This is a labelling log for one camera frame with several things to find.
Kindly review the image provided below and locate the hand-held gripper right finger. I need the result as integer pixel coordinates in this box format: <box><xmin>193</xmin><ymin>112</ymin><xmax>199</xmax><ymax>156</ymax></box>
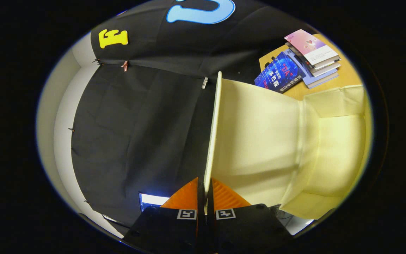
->
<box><xmin>205</xmin><ymin>178</ymin><xmax>295</xmax><ymax>254</ymax></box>

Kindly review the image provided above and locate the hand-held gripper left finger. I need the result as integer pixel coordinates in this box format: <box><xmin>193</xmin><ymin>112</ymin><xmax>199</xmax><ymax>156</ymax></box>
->
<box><xmin>122</xmin><ymin>177</ymin><xmax>205</xmax><ymax>254</ymax></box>

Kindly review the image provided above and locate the fabric storage box with lid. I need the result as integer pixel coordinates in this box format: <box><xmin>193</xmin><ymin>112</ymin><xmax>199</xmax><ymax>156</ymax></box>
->
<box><xmin>203</xmin><ymin>71</ymin><xmax>367</xmax><ymax>221</ymax></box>

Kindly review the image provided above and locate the lit monitor screen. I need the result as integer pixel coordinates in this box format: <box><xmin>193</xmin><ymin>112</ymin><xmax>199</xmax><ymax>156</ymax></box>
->
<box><xmin>139</xmin><ymin>192</ymin><xmax>170</xmax><ymax>213</ymax></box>

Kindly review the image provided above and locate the black backdrop cloth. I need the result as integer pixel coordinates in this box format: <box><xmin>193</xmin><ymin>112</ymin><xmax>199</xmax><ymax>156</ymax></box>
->
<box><xmin>71</xmin><ymin>0</ymin><xmax>316</xmax><ymax>226</ymax></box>

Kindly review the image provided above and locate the blue cover book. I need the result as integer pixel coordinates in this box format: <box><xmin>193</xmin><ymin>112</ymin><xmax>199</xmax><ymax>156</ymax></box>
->
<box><xmin>254</xmin><ymin>51</ymin><xmax>306</xmax><ymax>94</ymax></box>

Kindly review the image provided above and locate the pale blue book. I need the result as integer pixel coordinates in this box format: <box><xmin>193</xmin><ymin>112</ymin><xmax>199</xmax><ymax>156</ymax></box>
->
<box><xmin>283</xmin><ymin>48</ymin><xmax>339</xmax><ymax>89</ymax></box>

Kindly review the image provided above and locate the row of black clips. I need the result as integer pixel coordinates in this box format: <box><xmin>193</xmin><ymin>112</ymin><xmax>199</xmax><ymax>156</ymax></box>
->
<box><xmin>67</xmin><ymin>58</ymin><xmax>104</xmax><ymax>205</ymax></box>

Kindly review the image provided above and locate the grey book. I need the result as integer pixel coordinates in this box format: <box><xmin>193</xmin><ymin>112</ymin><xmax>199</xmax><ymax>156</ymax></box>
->
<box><xmin>287</xmin><ymin>42</ymin><xmax>342</xmax><ymax>77</ymax></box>

